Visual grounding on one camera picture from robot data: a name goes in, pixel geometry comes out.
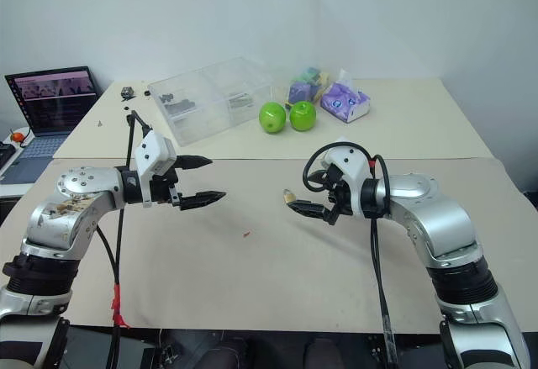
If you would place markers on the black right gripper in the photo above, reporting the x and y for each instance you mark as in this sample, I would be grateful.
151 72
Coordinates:
341 194

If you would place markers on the green toy apple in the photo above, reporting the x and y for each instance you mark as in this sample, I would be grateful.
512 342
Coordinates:
302 116
271 117

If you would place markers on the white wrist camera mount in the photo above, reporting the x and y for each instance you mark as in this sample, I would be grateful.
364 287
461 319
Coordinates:
153 152
353 167

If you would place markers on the clear plastic compartment box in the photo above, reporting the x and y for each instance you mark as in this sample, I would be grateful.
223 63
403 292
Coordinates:
210 91

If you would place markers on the purple tissue pack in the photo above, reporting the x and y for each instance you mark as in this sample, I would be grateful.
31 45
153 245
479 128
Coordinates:
344 100

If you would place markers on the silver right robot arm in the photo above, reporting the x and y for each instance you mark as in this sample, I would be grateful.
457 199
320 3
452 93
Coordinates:
441 217

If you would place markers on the small brass padlock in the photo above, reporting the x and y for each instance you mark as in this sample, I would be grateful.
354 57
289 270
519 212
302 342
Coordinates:
288 196

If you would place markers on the small orange object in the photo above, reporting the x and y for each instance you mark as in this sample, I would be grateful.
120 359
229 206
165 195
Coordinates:
17 137

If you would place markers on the small black metal clip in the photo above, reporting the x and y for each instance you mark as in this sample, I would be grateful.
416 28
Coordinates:
128 92

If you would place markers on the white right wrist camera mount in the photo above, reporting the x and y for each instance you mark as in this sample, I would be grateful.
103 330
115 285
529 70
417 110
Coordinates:
353 167

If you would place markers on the clear bag of colourful items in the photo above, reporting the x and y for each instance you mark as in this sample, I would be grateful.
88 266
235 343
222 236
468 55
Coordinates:
304 85

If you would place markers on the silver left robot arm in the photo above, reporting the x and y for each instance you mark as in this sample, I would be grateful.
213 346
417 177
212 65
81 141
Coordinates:
71 217

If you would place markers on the open grey laptop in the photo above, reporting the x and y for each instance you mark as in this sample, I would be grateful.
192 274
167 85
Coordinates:
54 100

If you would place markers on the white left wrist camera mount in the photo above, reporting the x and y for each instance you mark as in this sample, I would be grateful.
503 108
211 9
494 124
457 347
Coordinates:
153 152

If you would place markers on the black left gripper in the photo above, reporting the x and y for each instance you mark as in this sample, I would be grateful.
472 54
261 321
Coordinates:
164 188

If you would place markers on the black small parts pile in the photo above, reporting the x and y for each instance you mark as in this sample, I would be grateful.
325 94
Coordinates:
180 104

